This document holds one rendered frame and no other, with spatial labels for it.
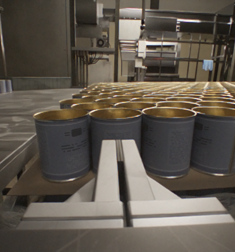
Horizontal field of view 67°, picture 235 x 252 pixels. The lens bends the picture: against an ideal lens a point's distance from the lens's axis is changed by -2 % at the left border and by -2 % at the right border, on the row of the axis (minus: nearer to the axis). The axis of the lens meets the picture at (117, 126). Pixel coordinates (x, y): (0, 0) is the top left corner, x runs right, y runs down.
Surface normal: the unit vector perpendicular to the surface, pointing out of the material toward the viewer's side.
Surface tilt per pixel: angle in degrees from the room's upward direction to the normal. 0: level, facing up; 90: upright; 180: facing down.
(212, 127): 91
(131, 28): 99
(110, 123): 91
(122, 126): 90
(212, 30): 90
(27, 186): 2
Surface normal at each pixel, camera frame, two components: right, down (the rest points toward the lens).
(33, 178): -0.02, -0.96
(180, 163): 0.28, 0.26
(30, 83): 0.74, 0.20
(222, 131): -0.28, 0.26
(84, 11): 0.04, 0.27
